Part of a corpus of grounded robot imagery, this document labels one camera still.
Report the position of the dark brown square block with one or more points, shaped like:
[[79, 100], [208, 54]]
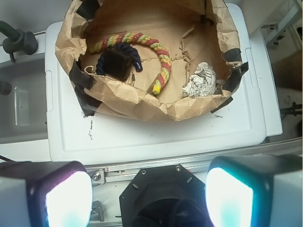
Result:
[[117, 64]]

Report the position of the clear plastic container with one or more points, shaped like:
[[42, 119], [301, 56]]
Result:
[[23, 110]]

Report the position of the black octagonal mount plate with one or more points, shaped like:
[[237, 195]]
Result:
[[165, 196]]

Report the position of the white metal rack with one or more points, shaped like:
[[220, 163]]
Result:
[[280, 20]]

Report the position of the white plastic bin lid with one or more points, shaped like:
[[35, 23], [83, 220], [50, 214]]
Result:
[[104, 138]]

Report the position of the crumpled white paper ball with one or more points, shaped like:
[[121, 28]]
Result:
[[201, 83]]

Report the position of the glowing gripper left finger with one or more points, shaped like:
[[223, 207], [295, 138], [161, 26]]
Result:
[[45, 194]]

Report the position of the grey clamp stand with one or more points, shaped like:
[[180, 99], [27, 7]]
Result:
[[17, 41]]

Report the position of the brown paper bag tray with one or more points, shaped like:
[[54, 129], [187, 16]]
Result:
[[171, 36]]

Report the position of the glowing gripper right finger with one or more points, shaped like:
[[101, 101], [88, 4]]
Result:
[[255, 191]]

